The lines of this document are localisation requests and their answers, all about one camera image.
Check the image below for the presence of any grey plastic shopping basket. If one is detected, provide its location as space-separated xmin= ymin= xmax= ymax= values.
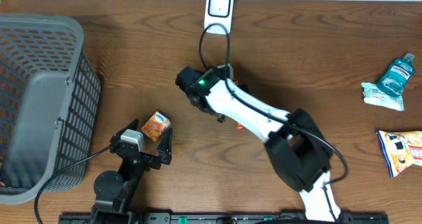
xmin=1 ymin=13 xmax=102 ymax=205

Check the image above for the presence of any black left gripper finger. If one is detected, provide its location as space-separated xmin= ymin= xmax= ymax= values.
xmin=110 ymin=119 xmax=139 ymax=144
xmin=156 ymin=127 xmax=173 ymax=165

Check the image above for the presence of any small orange tissue pack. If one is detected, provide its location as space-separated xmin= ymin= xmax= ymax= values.
xmin=141 ymin=111 xmax=171 ymax=141

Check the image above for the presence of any yellow chips snack bag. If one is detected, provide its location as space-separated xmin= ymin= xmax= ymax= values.
xmin=377 ymin=130 xmax=421 ymax=177

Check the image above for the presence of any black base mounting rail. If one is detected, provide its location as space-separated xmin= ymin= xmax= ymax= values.
xmin=59 ymin=211 xmax=390 ymax=224

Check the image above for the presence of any pale green snack packet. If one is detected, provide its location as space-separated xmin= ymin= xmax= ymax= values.
xmin=361 ymin=82 xmax=404 ymax=111

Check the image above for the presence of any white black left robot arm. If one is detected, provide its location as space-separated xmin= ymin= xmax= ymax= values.
xmin=89 ymin=119 xmax=173 ymax=224

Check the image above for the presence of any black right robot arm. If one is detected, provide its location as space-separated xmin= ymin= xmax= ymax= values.
xmin=175 ymin=67 xmax=341 ymax=221

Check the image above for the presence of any teal Listerine mouthwash bottle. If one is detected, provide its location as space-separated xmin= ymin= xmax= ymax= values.
xmin=376 ymin=53 xmax=415 ymax=98

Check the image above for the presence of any orange red snack bar wrapper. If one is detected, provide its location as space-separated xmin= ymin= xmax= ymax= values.
xmin=233 ymin=78 xmax=245 ymax=130

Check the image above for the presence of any white barcode scanner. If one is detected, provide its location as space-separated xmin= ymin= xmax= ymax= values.
xmin=204 ymin=0 xmax=234 ymax=35

